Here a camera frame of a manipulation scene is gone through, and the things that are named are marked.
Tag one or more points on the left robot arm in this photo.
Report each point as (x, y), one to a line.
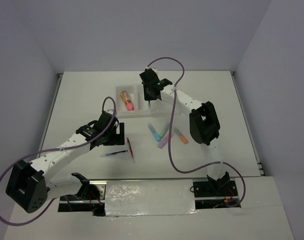
(30, 184)

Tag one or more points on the red pen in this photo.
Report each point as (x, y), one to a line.
(131, 150)

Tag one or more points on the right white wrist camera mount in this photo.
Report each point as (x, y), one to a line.
(154, 68)

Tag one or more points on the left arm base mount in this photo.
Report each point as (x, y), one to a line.
(90, 199)

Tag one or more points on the orange highlighter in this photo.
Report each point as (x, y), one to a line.
(180, 135)

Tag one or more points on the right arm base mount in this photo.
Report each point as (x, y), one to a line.
(207, 198)

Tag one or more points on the white three-compartment tray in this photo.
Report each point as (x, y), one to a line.
(159, 108)

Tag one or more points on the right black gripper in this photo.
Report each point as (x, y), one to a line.
(148, 97)

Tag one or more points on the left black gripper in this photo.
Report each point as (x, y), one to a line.
(118, 139)

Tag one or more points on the green highlighter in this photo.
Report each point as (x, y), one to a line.
(164, 130)

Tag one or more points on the silver tape sheet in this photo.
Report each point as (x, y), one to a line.
(149, 198)

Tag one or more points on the blue highlighter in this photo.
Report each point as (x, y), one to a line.
(154, 132)

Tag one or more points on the purple highlighter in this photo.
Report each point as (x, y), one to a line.
(165, 140)

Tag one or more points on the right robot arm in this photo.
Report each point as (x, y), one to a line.
(204, 124)

